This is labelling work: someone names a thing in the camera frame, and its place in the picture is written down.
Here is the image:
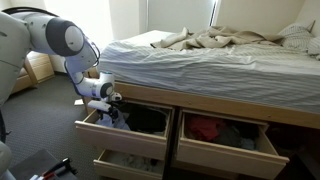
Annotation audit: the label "wooden drawer with black cloth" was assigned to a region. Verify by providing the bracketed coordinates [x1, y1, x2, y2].
[74, 96, 175, 162]

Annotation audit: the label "wooden bed frame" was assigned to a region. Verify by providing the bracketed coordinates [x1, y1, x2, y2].
[79, 65, 320, 131]

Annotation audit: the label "dark grey cloth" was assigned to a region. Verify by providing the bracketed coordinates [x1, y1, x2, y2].
[213, 121, 260, 148]

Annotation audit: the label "black cloth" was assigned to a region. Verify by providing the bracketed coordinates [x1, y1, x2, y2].
[116, 102, 168, 135]

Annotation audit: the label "large striped pillow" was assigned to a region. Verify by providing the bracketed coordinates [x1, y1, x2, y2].
[277, 20, 316, 53]

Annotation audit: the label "black work table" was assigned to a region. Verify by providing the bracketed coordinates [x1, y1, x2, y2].
[7, 148, 80, 180]

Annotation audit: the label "grey rounded object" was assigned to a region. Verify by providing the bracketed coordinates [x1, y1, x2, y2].
[0, 140, 16, 180]

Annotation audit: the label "low wooden drawer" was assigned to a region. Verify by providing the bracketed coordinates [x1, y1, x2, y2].
[93, 148, 166, 180]

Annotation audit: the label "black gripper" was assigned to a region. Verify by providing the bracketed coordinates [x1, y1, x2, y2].
[99, 101, 123, 126]

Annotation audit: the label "red cloth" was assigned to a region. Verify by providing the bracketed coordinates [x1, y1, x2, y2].
[187, 114, 227, 142]

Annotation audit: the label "white clothes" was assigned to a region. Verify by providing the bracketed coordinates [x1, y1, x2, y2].
[111, 152, 165, 175]

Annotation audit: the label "light grey cloth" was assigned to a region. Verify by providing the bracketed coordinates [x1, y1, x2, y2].
[239, 137, 257, 151]

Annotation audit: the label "wooden drawer with red cloth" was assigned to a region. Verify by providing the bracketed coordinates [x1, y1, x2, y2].
[176, 108, 290, 180]

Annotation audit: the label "wooden cabinet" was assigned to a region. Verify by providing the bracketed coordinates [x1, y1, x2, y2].
[25, 50, 56, 84]

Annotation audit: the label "beige blanket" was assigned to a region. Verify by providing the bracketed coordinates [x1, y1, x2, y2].
[150, 25, 285, 52]

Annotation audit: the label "grey blue cloth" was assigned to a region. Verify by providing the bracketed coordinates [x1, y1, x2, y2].
[95, 111, 131, 131]

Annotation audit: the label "black red clamp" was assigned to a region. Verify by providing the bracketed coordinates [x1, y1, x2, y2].
[29, 157, 79, 180]

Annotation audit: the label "mattress with striped sheet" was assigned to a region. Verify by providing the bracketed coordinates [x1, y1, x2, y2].
[96, 29, 320, 115]

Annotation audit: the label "small white pillow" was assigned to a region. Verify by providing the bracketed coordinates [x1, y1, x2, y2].
[306, 36, 320, 61]

